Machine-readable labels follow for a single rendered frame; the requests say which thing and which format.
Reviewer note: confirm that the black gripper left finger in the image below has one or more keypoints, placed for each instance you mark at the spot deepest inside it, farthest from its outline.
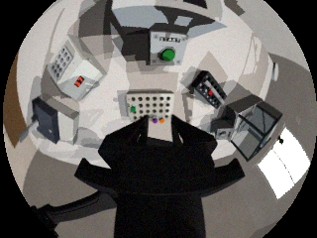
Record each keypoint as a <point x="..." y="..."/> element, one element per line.
<point x="129" y="134"/>

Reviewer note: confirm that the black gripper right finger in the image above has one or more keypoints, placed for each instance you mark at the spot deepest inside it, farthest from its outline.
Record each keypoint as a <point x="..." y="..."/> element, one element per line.
<point x="190" y="135"/>

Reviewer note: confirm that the green tube cap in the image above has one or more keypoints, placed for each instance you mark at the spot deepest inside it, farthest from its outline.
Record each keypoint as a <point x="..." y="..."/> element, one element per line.
<point x="133" y="108"/>

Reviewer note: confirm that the beige tube rack with round holes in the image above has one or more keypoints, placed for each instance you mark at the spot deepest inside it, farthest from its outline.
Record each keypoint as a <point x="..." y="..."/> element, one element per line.
<point x="161" y="106"/>

